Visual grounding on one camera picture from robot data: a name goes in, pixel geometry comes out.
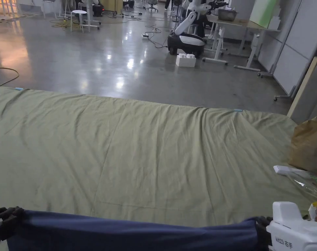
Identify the bed with pale green sheet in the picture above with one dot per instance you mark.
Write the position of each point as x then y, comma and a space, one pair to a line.
137, 146

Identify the small blue sheet clip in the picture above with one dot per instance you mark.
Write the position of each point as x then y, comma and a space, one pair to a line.
238, 110
18, 89

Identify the pale wooden frame board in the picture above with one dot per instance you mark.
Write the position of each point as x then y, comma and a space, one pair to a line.
303, 86

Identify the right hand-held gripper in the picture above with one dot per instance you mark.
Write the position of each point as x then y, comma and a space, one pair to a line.
294, 232

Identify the white power strip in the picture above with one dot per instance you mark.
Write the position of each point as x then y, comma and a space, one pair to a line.
145, 35

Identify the small white flat device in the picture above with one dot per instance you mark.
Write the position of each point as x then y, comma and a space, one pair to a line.
284, 169

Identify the white foam block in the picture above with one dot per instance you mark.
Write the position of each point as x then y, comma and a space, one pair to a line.
185, 60

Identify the clear plastic bag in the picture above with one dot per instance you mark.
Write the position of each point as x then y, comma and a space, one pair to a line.
310, 183

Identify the brown paper bag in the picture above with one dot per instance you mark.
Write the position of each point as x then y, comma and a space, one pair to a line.
308, 146

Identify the white wheeled robot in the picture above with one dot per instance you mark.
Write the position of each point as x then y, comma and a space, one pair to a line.
186, 39

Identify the dark blue garment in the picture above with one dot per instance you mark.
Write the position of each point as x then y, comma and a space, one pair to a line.
127, 236

